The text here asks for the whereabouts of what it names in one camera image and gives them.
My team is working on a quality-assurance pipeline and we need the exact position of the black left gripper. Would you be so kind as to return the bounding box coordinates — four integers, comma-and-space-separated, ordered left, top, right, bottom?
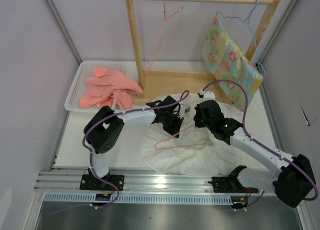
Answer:
162, 113, 184, 139

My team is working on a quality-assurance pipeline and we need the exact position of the white skirt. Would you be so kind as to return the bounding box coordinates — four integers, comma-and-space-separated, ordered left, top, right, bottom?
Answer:
141, 94, 246, 177

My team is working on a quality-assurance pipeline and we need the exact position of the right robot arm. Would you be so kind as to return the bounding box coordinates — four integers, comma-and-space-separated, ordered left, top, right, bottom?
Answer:
194, 99, 319, 208

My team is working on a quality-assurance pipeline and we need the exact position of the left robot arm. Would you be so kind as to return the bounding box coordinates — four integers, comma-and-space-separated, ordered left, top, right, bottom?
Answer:
82, 95, 186, 190

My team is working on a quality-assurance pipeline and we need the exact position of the floral patterned skirt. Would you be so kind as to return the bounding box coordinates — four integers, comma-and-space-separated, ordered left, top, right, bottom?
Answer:
201, 16, 264, 111

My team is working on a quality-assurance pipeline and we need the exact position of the pink clothes hanger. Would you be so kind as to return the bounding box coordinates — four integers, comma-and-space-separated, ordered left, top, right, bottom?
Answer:
143, 0, 184, 74

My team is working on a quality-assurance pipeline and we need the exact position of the wooden clothes rack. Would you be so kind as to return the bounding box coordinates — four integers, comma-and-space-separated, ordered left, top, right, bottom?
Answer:
125, 0, 281, 106

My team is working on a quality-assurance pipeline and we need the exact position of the pink garment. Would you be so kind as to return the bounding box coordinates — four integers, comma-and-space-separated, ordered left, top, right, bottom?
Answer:
79, 67, 143, 110

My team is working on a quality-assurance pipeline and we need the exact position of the white plastic basket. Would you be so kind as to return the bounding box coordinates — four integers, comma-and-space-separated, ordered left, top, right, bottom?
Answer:
64, 60, 139, 114

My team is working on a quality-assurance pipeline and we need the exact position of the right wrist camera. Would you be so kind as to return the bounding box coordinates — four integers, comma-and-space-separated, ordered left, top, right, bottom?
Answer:
198, 89, 216, 102

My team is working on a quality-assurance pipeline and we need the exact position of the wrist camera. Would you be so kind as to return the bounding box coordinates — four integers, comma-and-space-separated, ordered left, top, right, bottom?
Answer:
198, 89, 216, 102
179, 104, 191, 115

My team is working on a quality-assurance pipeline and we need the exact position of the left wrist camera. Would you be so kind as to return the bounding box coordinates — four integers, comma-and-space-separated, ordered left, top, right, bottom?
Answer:
179, 104, 191, 115

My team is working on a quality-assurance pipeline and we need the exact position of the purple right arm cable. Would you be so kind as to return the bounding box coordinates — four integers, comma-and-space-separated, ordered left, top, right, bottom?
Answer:
198, 79, 317, 212

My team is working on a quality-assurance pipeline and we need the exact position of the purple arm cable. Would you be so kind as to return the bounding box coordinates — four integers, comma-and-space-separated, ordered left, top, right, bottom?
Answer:
198, 79, 317, 212
46, 89, 190, 215

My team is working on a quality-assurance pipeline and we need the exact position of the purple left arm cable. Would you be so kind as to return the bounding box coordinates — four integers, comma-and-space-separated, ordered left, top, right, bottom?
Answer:
46, 89, 190, 215

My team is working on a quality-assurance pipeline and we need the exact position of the blue wire hanger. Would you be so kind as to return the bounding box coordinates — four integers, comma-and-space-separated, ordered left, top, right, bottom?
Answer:
215, 0, 267, 77

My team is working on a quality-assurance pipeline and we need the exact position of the white slotted cable duct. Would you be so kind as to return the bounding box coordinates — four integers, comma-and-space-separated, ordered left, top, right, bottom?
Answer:
44, 192, 233, 206

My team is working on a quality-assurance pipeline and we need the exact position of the aluminium frame rail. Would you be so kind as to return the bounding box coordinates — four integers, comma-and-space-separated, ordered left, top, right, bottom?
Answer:
33, 167, 215, 195

